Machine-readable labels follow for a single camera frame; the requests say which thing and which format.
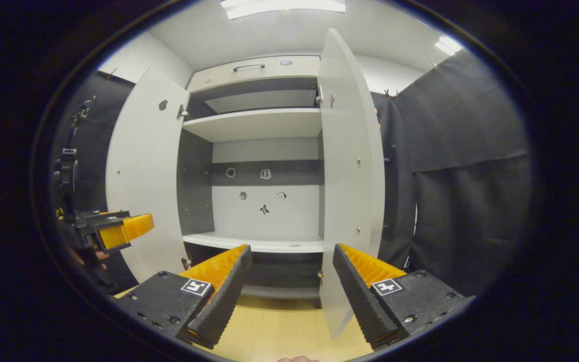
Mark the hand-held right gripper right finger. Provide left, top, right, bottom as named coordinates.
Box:
left=331, top=243, right=476, bottom=351

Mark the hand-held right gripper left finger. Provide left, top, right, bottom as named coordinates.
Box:
left=114, top=245, right=253, bottom=350

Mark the grey cabinet door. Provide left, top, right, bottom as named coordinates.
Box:
left=105, top=68, right=192, bottom=283
left=317, top=28, right=387, bottom=340

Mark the white cabinet shelf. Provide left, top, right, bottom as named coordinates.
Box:
left=182, top=231, right=325, bottom=253
left=181, top=107, right=323, bottom=143

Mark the black backdrop cloth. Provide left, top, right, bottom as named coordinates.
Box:
left=51, top=49, right=534, bottom=297

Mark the long ceiling light panel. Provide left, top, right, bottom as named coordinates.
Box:
left=220, top=0, right=346, bottom=21

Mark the small ceiling light panel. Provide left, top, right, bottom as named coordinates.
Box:
left=434, top=35, right=463, bottom=56

